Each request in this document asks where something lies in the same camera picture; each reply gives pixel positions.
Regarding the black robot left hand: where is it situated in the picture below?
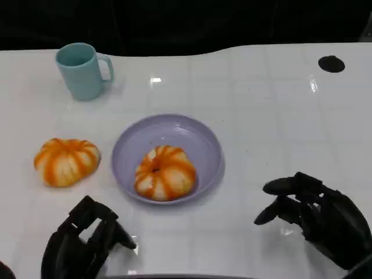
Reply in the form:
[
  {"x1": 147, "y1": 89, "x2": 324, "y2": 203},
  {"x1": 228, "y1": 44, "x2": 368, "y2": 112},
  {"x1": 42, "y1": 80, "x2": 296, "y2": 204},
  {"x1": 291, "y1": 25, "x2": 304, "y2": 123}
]
[{"x1": 40, "y1": 195, "x2": 137, "y2": 279}]

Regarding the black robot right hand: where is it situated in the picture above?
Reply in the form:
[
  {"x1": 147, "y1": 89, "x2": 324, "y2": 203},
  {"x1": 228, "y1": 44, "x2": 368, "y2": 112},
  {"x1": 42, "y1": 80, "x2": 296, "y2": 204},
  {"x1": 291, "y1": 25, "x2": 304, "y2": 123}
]
[{"x1": 253, "y1": 171, "x2": 372, "y2": 270}]

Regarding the orange and white bread roll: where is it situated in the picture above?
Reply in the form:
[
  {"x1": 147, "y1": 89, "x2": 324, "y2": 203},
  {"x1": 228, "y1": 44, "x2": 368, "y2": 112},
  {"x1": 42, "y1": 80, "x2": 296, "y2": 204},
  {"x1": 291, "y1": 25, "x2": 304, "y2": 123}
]
[
  {"x1": 134, "y1": 145, "x2": 197, "y2": 202},
  {"x1": 33, "y1": 138, "x2": 101, "y2": 187}
]

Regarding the lilac plate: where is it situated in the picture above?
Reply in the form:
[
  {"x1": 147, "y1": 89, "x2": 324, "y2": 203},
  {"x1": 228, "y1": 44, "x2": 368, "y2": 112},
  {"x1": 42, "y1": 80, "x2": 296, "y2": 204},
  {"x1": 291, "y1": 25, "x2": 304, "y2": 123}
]
[{"x1": 111, "y1": 113, "x2": 226, "y2": 206}]

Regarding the black table grommet cap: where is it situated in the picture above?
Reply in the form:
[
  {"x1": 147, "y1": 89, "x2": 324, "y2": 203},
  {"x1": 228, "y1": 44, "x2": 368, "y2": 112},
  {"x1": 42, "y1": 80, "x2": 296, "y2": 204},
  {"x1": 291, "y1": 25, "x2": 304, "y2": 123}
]
[{"x1": 317, "y1": 55, "x2": 346, "y2": 73}]

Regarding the pale green mug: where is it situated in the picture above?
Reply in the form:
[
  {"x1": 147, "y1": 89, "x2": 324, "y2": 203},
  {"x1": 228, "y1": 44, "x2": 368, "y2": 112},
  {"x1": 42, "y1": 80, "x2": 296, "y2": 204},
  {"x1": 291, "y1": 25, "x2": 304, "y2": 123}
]
[{"x1": 55, "y1": 42, "x2": 114, "y2": 102}]

